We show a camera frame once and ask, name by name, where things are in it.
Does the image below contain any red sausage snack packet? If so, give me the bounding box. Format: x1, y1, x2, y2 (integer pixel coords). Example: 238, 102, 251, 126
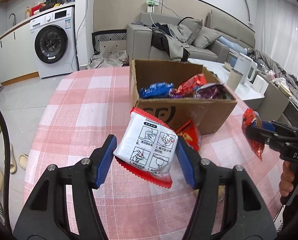
242, 108, 264, 160

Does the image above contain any purple grape snack bag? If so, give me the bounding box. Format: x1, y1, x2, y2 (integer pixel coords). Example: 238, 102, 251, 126
196, 83, 233, 100

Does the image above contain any red cone chips bag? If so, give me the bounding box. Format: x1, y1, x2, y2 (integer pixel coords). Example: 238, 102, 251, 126
175, 120, 201, 152

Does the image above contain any red spicy snack packet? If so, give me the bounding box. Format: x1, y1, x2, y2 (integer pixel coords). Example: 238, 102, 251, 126
176, 74, 206, 97

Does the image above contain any white red instruction packet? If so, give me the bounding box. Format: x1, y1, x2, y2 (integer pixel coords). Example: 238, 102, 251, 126
113, 107, 178, 189

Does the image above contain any blue cookie packet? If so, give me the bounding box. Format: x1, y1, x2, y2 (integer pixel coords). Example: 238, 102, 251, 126
139, 82, 174, 99

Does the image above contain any person's right hand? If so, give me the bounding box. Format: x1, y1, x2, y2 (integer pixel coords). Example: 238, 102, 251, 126
279, 161, 295, 197

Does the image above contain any white coffee table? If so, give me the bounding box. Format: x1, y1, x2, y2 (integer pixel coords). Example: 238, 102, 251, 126
188, 58, 264, 110

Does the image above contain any beige tumbler cup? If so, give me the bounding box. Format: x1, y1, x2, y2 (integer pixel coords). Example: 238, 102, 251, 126
226, 68, 243, 91

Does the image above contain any brown SF cardboard box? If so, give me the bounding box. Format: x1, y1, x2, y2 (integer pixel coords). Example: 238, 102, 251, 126
129, 59, 237, 135

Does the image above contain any white electric kettle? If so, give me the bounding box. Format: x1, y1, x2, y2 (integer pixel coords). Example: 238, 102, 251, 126
233, 53, 257, 84

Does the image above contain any beige slipper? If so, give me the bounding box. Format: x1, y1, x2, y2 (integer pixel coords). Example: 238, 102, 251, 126
18, 154, 28, 170

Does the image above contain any white curtain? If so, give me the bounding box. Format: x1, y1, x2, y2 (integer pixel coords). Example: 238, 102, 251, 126
254, 0, 298, 79

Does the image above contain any pink plaid tablecloth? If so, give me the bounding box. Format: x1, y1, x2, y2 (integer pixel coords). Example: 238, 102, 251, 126
23, 67, 282, 239

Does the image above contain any grey cushion right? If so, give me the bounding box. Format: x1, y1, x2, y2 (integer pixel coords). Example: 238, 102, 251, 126
192, 27, 222, 49

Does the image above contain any grey cushion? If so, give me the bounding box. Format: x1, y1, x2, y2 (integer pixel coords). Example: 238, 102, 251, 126
192, 27, 222, 49
178, 17, 203, 45

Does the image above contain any grey cushion left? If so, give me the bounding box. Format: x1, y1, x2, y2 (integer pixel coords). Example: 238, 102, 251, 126
178, 17, 203, 45

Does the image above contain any grey sofa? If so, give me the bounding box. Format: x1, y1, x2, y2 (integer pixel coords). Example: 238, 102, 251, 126
126, 10, 256, 63

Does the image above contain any clothes pile on sofa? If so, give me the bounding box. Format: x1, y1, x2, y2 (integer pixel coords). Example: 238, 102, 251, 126
151, 22, 191, 62

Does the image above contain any black patterned chair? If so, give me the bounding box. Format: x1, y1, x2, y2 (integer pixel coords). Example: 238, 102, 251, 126
92, 29, 127, 54

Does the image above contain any white washing machine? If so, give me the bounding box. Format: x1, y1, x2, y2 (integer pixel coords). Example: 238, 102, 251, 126
30, 6, 78, 79

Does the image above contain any black rice cooker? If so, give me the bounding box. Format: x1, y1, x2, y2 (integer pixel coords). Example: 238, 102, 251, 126
40, 0, 64, 12

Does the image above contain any white wall power strip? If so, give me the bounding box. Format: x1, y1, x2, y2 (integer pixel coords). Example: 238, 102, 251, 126
146, 0, 159, 14

